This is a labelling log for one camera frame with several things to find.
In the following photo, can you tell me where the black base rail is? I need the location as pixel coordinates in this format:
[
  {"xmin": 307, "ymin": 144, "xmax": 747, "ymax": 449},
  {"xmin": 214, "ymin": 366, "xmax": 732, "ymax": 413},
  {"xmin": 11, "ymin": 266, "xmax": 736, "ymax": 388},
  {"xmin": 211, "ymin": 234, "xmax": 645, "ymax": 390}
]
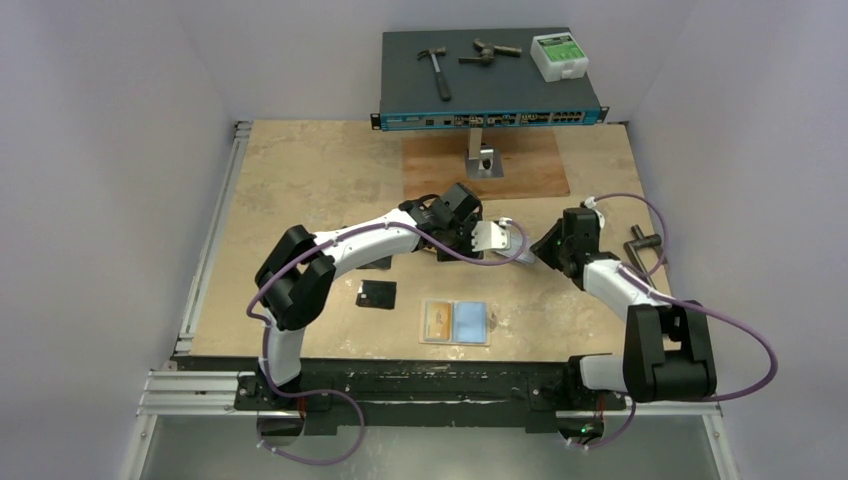
[{"xmin": 170, "ymin": 356, "xmax": 630, "ymax": 438}]

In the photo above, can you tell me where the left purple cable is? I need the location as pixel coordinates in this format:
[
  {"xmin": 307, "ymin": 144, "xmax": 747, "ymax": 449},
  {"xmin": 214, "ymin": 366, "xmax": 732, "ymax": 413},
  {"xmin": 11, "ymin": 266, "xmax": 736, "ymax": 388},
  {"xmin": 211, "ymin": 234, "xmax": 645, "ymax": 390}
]
[{"xmin": 246, "ymin": 218, "xmax": 531, "ymax": 465}]

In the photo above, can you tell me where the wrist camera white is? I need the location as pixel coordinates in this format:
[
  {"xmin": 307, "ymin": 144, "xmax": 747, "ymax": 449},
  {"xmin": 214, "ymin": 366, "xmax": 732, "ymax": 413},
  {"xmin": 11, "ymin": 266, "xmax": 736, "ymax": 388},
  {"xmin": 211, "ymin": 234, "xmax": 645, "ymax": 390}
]
[
  {"xmin": 470, "ymin": 217, "xmax": 512, "ymax": 252},
  {"xmin": 580, "ymin": 196, "xmax": 605, "ymax": 223}
]

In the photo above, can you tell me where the aluminium frame rail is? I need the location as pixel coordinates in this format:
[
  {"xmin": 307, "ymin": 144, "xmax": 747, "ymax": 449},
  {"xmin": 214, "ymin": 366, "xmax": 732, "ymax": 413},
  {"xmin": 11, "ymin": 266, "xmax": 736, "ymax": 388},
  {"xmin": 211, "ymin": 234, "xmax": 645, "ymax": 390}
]
[{"xmin": 121, "ymin": 120, "xmax": 739, "ymax": 479}]

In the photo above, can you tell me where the single gold credit card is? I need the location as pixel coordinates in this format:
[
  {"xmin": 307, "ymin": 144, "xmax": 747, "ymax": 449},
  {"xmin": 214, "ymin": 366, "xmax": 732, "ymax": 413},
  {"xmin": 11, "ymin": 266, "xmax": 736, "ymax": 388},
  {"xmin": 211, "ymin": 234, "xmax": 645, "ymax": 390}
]
[{"xmin": 423, "ymin": 301, "xmax": 453, "ymax": 342}]

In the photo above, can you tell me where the purple cable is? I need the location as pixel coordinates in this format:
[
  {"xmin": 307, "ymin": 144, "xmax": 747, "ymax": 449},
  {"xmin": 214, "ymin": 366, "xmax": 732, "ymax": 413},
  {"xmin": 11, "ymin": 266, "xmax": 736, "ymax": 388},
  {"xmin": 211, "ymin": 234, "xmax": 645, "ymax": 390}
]
[
  {"xmin": 246, "ymin": 218, "xmax": 531, "ymax": 465},
  {"xmin": 582, "ymin": 192, "xmax": 780, "ymax": 450}
]

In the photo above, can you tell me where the black VIP card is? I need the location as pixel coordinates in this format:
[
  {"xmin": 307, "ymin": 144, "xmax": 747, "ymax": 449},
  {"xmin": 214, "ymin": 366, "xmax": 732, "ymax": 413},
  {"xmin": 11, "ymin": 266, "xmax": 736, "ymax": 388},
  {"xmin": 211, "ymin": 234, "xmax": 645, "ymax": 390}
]
[{"xmin": 355, "ymin": 280, "xmax": 397, "ymax": 310}]

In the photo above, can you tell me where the dark metal crank handle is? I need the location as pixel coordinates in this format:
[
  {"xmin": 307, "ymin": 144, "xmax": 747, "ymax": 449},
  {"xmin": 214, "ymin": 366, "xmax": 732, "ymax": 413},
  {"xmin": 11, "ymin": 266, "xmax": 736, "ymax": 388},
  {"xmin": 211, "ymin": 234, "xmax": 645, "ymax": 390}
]
[{"xmin": 623, "ymin": 224, "xmax": 667, "ymax": 288}]

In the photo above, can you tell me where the metal clamp tool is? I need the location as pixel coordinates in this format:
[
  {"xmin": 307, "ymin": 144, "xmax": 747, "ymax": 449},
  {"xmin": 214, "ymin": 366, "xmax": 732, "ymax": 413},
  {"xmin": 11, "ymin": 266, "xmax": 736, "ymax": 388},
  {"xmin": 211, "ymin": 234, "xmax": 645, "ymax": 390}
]
[{"xmin": 458, "ymin": 38, "xmax": 523, "ymax": 66}]

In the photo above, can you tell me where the hammer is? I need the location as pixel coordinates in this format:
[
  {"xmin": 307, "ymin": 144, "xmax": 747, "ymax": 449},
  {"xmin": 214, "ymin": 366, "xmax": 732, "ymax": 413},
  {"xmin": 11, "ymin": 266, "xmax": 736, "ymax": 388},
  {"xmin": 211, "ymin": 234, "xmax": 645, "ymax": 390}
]
[{"xmin": 417, "ymin": 47, "xmax": 452, "ymax": 102}]

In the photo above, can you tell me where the white green box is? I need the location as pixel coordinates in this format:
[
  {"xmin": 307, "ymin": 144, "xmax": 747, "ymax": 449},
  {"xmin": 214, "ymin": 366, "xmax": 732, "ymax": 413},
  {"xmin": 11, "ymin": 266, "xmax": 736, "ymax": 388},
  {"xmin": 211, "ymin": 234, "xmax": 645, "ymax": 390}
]
[{"xmin": 530, "ymin": 32, "xmax": 589, "ymax": 83}]

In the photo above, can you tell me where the metal stand post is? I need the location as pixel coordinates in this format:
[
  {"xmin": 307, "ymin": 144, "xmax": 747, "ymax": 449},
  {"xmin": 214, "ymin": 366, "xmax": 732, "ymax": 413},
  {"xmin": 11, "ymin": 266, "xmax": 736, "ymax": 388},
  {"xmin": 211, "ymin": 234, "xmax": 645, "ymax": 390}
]
[{"xmin": 464, "ymin": 128, "xmax": 504, "ymax": 180}]

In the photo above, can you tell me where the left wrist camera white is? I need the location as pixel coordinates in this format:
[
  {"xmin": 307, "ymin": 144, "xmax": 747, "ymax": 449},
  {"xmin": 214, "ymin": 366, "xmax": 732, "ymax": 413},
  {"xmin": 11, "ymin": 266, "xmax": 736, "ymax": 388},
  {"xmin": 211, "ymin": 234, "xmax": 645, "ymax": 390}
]
[{"xmin": 470, "ymin": 217, "xmax": 512, "ymax": 252}]

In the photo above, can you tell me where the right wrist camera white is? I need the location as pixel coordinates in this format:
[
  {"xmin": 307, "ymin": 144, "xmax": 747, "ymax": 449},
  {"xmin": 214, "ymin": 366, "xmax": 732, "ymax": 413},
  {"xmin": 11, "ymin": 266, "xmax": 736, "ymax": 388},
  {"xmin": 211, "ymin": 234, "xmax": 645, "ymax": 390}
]
[{"xmin": 580, "ymin": 196, "xmax": 605, "ymax": 223}]

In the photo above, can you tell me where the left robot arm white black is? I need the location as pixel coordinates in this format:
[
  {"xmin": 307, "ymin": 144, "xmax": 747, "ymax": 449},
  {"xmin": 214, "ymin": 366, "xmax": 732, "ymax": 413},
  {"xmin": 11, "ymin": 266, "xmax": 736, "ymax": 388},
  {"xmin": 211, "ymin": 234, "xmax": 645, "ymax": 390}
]
[{"xmin": 247, "ymin": 183, "xmax": 482, "ymax": 409}]

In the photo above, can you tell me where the wooden board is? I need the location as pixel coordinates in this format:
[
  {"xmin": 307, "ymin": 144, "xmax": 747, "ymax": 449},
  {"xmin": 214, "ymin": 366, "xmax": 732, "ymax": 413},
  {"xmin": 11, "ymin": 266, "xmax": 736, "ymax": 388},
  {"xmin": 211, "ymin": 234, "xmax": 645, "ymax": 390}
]
[{"xmin": 401, "ymin": 129, "xmax": 570, "ymax": 200}]

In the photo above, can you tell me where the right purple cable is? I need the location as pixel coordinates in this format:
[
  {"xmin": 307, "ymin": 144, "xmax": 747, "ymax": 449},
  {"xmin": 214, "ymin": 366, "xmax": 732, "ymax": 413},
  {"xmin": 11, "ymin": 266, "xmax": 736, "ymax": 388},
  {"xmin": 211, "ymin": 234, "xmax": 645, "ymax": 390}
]
[{"xmin": 582, "ymin": 192, "xmax": 780, "ymax": 450}]

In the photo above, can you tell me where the blue network switch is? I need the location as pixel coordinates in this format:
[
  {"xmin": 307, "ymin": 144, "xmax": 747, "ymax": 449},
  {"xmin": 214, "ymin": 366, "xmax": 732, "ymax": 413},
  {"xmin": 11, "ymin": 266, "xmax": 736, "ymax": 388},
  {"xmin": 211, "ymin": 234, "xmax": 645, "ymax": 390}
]
[{"xmin": 370, "ymin": 27, "xmax": 609, "ymax": 131}]

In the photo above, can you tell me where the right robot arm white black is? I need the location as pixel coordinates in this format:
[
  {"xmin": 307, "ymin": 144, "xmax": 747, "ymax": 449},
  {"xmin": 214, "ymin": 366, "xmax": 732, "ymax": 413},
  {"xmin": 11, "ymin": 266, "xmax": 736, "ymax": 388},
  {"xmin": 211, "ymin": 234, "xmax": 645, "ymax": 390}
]
[{"xmin": 531, "ymin": 207, "xmax": 717, "ymax": 407}]

